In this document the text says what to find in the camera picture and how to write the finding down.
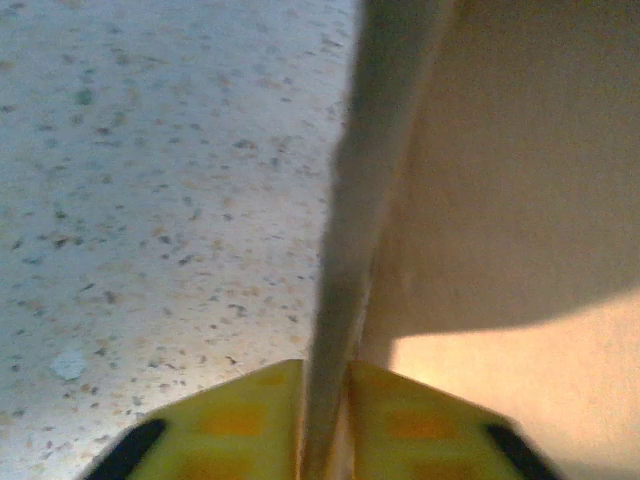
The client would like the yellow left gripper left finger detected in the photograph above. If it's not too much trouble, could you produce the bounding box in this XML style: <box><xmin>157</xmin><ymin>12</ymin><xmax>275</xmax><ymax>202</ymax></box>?
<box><xmin>84</xmin><ymin>358</ymin><xmax>305</xmax><ymax>480</ymax></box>

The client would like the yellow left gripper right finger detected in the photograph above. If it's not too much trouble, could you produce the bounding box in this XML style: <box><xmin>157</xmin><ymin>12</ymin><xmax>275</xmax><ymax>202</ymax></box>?
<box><xmin>348</xmin><ymin>359</ymin><xmax>564</xmax><ymax>480</ymax></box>

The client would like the brown cardboard box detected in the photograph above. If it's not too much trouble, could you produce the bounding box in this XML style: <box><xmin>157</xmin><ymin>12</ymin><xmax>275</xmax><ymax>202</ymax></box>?
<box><xmin>299</xmin><ymin>0</ymin><xmax>640</xmax><ymax>480</ymax></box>

